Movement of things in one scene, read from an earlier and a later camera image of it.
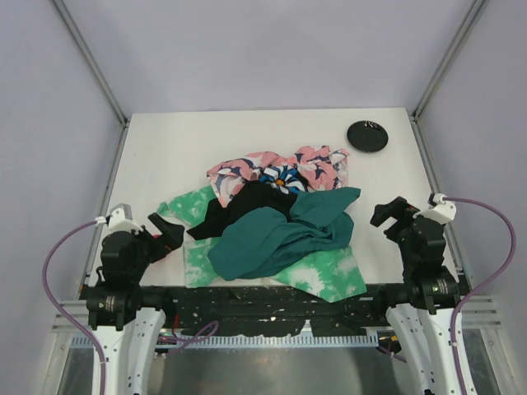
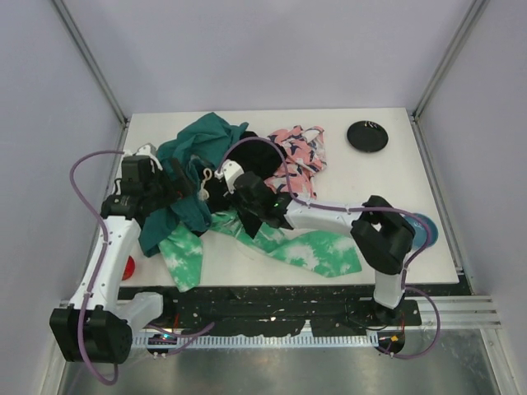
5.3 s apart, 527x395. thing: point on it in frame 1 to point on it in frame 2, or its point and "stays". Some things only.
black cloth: x=252 y=196 to x=258 y=157
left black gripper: x=154 y=241 to x=177 y=179
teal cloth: x=268 y=242 to x=206 y=138
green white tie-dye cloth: x=328 y=276 to x=331 y=253
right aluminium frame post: x=477 y=10 stays
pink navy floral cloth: x=324 y=169 to x=305 y=152
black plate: x=367 y=136 stays
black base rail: x=239 y=311 stays
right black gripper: x=398 y=222 to x=230 y=197
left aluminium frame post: x=92 y=62 stays
